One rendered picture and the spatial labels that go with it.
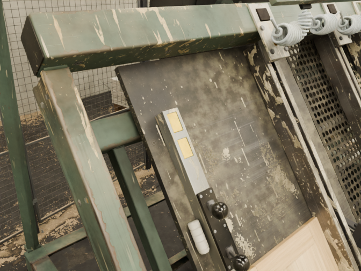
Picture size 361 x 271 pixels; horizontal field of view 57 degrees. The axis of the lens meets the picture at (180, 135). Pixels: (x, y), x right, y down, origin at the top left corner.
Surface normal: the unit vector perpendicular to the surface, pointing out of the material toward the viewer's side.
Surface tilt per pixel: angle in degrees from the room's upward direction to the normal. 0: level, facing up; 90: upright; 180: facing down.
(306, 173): 90
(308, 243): 54
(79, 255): 0
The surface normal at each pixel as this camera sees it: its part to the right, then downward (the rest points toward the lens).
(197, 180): 0.54, -0.27
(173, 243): 0.01, -0.91
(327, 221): -0.76, 0.26
